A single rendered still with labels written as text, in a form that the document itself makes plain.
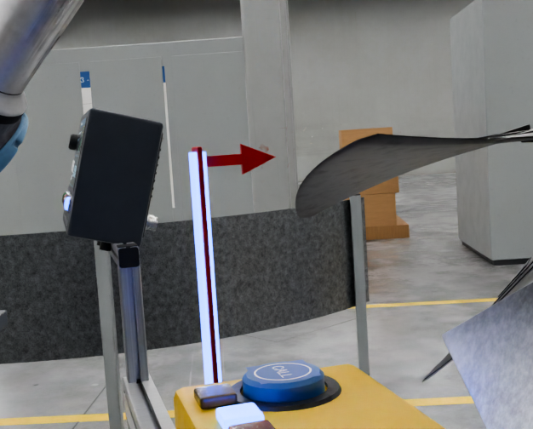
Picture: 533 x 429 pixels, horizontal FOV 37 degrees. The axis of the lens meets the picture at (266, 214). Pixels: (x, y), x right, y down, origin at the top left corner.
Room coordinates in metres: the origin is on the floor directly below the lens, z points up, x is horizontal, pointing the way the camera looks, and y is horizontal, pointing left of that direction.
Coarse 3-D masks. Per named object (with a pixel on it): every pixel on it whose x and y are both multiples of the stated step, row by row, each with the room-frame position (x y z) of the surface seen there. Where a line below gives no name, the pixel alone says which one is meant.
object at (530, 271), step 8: (528, 264) 0.85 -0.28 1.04; (520, 272) 0.86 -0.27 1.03; (528, 272) 0.83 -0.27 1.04; (512, 280) 0.87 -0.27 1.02; (520, 280) 0.84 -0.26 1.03; (528, 280) 0.81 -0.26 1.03; (512, 288) 0.84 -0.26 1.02; (520, 288) 0.81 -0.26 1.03; (504, 296) 0.85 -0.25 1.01; (448, 360) 0.82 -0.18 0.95; (440, 368) 0.82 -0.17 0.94
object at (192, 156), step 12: (192, 156) 0.61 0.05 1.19; (192, 168) 0.62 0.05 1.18; (192, 180) 0.62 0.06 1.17; (192, 192) 0.63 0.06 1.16; (192, 204) 0.63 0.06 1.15; (204, 264) 0.61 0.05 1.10; (204, 276) 0.61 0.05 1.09; (204, 288) 0.61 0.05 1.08; (204, 300) 0.61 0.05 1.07; (204, 312) 0.61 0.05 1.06; (204, 324) 0.62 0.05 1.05; (204, 336) 0.62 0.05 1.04; (204, 348) 0.62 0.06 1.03; (204, 360) 0.63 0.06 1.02; (204, 372) 0.63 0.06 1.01
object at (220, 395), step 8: (224, 384) 0.38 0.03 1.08; (200, 392) 0.37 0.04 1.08; (208, 392) 0.37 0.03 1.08; (216, 392) 0.37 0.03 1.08; (224, 392) 0.37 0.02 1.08; (232, 392) 0.36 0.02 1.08; (200, 400) 0.36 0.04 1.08; (208, 400) 0.36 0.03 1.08; (216, 400) 0.36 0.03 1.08; (224, 400) 0.36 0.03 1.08; (232, 400) 0.36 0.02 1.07; (208, 408) 0.36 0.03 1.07
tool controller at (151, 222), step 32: (96, 128) 1.16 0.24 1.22; (128, 128) 1.18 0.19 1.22; (160, 128) 1.19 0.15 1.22; (96, 160) 1.16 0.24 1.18; (128, 160) 1.17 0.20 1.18; (96, 192) 1.16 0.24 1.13; (128, 192) 1.17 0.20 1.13; (64, 224) 1.28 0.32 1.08; (96, 224) 1.16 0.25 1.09; (128, 224) 1.17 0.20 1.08
